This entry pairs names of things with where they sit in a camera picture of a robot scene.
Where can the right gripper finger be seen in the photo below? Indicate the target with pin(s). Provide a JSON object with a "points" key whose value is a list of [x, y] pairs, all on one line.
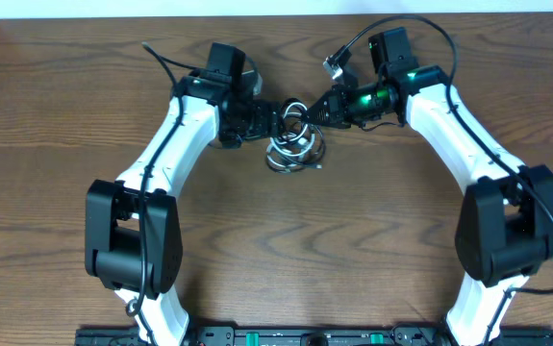
{"points": [[335, 124], [318, 110]]}

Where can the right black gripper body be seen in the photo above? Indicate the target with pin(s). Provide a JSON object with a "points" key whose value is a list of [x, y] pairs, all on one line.
{"points": [[360, 105]]}

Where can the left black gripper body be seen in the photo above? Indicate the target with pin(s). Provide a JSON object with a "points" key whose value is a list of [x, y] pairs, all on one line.
{"points": [[270, 121]]}

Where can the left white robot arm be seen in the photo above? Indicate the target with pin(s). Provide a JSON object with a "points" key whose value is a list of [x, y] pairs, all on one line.
{"points": [[133, 241]]}

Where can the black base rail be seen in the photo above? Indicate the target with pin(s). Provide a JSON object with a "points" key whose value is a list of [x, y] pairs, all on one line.
{"points": [[402, 334]]}

